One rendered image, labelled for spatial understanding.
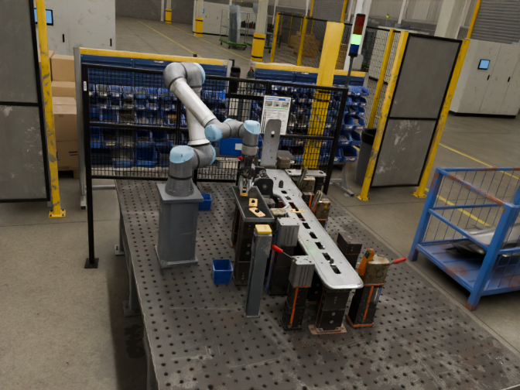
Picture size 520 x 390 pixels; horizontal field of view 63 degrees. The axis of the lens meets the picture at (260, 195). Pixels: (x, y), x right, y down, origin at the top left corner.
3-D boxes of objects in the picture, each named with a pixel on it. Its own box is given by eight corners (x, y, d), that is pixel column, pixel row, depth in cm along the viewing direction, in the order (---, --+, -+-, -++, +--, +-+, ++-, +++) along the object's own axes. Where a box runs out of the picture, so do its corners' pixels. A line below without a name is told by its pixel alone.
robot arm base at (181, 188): (167, 197, 213) (168, 179, 209) (162, 186, 226) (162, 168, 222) (196, 196, 219) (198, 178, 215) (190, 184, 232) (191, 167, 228)
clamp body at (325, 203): (324, 254, 261) (335, 203, 248) (306, 254, 258) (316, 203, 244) (319, 246, 269) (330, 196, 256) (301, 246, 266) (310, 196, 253)
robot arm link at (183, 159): (163, 172, 217) (164, 146, 212) (183, 166, 227) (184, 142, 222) (179, 179, 211) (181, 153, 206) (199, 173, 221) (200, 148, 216)
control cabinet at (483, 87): (456, 116, 1180) (486, 22, 1083) (443, 111, 1225) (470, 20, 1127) (516, 118, 1271) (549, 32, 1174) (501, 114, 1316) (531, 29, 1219)
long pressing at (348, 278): (372, 288, 183) (373, 285, 182) (323, 289, 177) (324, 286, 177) (284, 170, 305) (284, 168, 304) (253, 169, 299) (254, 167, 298)
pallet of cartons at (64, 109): (83, 178, 488) (80, 86, 446) (1, 182, 452) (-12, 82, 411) (75, 145, 585) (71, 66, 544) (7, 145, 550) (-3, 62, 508)
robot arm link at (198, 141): (183, 170, 226) (167, 63, 213) (203, 165, 237) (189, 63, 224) (200, 171, 218) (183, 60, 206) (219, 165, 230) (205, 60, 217)
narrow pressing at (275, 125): (275, 165, 308) (282, 119, 294) (260, 165, 305) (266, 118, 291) (275, 165, 308) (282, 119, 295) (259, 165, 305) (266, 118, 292)
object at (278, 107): (286, 136, 331) (292, 96, 318) (258, 134, 325) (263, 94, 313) (285, 135, 332) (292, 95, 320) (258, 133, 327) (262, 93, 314)
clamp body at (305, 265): (305, 332, 195) (319, 265, 181) (282, 333, 192) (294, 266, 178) (299, 318, 203) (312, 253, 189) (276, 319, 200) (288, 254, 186)
